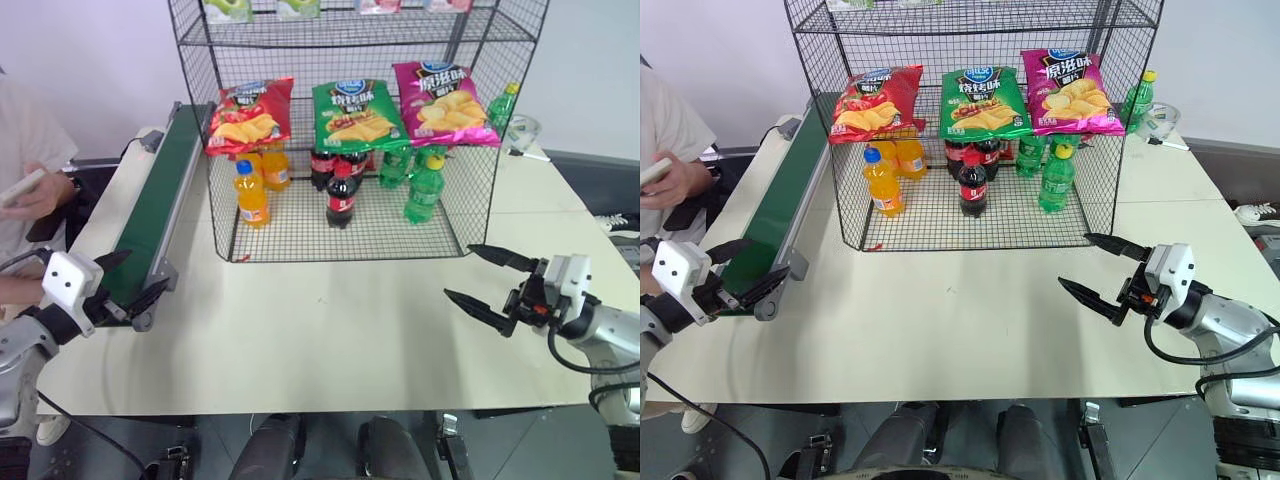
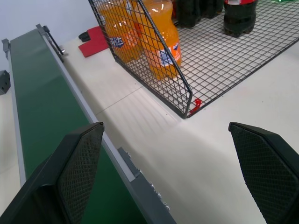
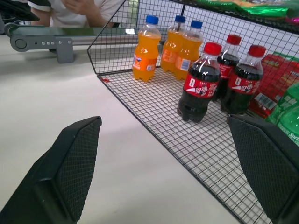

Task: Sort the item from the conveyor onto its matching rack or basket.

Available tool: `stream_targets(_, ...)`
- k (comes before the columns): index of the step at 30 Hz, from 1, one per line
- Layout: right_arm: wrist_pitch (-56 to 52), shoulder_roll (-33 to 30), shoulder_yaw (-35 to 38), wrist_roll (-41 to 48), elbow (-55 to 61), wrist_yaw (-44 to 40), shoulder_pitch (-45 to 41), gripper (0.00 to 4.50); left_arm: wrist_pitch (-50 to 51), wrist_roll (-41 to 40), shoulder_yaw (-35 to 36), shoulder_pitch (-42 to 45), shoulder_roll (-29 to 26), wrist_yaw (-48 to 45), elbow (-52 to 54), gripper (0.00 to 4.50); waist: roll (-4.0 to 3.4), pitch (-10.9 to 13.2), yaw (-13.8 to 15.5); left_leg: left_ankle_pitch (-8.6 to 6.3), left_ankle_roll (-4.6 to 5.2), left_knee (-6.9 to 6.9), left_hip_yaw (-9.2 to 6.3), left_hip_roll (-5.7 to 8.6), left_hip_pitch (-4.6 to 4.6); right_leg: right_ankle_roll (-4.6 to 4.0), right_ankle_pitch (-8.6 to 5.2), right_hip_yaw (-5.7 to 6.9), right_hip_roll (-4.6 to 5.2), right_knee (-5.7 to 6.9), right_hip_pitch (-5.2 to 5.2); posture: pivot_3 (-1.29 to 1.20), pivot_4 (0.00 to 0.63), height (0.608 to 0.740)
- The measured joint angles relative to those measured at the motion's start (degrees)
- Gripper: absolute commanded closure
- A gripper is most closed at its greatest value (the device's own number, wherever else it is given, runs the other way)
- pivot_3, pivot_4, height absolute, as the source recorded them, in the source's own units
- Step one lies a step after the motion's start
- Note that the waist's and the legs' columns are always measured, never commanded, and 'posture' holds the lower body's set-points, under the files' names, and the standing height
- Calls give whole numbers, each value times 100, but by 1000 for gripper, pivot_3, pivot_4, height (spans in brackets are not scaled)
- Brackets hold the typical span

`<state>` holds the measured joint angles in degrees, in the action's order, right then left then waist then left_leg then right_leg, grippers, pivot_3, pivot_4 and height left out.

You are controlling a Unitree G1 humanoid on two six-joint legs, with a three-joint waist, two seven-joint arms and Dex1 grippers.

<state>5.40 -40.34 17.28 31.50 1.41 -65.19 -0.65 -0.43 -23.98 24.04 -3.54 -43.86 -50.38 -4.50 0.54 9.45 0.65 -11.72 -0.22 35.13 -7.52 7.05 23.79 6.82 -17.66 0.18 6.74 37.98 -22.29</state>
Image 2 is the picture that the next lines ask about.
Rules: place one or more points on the red plastic clip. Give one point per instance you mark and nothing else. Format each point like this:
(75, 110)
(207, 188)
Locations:
(197, 103)

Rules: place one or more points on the green conveyor belt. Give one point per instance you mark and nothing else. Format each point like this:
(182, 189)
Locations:
(46, 100)

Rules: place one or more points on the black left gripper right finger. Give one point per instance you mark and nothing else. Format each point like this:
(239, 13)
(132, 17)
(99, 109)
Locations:
(266, 170)

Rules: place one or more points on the orange soda bottle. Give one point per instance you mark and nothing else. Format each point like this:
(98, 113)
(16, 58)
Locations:
(161, 44)
(119, 32)

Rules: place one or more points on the grey metal box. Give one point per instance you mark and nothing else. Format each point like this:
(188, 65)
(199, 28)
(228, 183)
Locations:
(4, 82)

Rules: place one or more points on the dark cola bottle red label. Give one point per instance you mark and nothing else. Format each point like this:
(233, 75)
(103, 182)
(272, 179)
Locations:
(239, 16)

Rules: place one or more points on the red cloth pad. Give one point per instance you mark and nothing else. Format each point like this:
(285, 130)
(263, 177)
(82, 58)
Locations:
(93, 43)

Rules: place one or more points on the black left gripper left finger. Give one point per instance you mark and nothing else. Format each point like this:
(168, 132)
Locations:
(77, 177)

